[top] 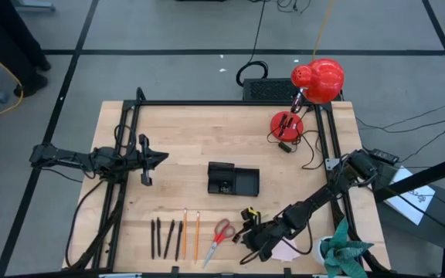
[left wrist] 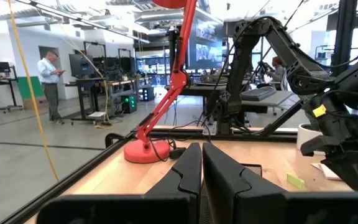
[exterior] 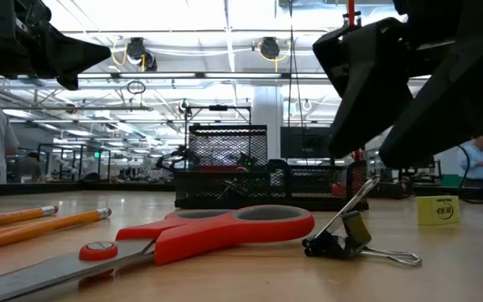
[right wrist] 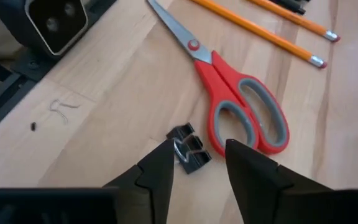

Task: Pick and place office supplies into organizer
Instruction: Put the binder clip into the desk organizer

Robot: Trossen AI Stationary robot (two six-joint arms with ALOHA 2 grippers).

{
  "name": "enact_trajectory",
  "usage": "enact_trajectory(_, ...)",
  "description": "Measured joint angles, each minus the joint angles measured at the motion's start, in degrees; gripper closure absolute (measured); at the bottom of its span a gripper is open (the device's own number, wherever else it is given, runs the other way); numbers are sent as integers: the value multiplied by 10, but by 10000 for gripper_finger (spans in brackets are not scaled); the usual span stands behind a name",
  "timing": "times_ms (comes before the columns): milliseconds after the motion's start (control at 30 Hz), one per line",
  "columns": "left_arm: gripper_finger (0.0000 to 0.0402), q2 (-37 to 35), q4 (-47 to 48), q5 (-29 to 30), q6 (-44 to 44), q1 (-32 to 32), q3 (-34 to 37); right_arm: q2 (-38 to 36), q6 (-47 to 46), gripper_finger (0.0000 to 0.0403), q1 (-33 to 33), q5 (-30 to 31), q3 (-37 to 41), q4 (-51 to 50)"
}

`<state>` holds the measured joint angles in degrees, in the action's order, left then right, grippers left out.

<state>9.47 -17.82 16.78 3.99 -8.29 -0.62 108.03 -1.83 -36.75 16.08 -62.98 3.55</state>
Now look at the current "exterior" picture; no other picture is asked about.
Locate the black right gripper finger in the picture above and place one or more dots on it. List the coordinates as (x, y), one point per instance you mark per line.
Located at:
(468, 92)
(371, 75)

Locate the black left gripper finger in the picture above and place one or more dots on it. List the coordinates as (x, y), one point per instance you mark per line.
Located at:
(69, 54)

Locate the yellow note pad block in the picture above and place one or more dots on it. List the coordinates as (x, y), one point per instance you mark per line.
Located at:
(428, 211)

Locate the black binder clip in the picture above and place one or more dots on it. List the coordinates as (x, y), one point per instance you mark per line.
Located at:
(352, 235)

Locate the yellow pencil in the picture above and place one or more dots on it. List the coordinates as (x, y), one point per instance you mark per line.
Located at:
(36, 230)
(11, 217)

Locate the black mesh desk organizer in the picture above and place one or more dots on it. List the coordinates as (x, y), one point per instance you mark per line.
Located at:
(224, 147)

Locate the black monitor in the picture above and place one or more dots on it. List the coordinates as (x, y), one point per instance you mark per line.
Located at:
(304, 142)

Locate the black workstation frame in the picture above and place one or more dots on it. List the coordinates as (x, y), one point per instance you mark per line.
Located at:
(109, 163)

